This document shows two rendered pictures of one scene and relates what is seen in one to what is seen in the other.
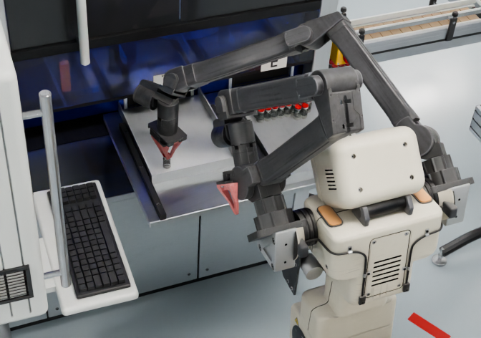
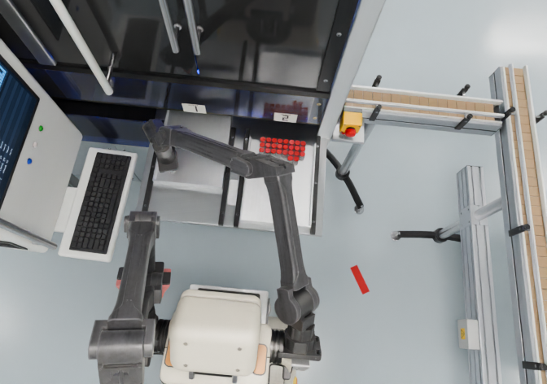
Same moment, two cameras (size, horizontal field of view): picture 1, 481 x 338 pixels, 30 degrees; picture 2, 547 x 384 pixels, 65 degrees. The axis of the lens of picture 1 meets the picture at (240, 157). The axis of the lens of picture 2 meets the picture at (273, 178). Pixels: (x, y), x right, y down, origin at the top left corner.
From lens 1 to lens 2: 1.57 m
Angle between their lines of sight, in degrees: 30
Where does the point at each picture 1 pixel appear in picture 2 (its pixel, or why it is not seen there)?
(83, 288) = (73, 246)
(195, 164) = (193, 176)
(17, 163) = not seen: outside the picture
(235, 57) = (203, 147)
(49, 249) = (75, 200)
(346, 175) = (175, 352)
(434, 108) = not seen: hidden behind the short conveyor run
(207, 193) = (186, 207)
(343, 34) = (273, 187)
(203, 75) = (181, 145)
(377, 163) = (207, 354)
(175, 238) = not seen: hidden behind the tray
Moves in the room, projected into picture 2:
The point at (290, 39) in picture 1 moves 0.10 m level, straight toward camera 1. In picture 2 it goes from (234, 167) to (212, 196)
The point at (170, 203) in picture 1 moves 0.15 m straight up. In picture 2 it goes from (156, 206) to (147, 193)
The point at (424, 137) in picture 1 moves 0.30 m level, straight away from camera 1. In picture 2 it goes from (291, 314) to (366, 233)
